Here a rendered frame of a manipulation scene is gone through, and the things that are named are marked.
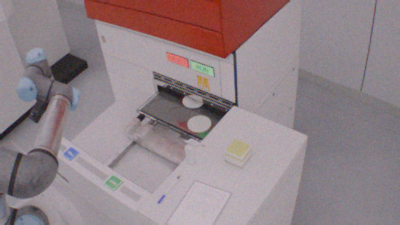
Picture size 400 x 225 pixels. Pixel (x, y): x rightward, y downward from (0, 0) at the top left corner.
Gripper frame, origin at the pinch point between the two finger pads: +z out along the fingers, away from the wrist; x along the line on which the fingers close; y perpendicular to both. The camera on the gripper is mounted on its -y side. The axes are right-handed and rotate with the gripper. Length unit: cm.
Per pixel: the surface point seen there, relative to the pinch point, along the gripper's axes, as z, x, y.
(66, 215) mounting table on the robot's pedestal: 28.7, -10.1, -18.4
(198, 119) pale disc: 21, -29, 49
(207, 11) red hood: -31, -35, 54
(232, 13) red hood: -28, -41, 60
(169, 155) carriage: 22.7, -29.8, 28.2
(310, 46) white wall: 76, -20, 207
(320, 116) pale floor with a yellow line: 111, -48, 171
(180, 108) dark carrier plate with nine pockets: 21, -18, 51
